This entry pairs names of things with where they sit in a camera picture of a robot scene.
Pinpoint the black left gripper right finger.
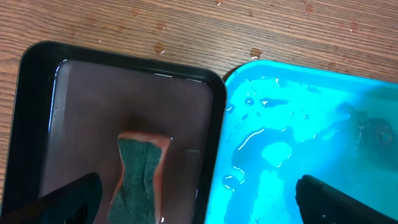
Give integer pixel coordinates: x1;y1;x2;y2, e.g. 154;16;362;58
295;175;397;224

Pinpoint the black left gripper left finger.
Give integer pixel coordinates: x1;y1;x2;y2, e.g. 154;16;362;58
1;172;103;224

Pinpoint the green pink sponge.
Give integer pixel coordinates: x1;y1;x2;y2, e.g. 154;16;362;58
107;131;171;224

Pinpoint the teal plastic serving tray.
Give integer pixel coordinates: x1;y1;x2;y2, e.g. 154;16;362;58
205;60;397;223

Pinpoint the black rectangular tray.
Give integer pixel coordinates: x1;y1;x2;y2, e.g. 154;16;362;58
1;42;227;223

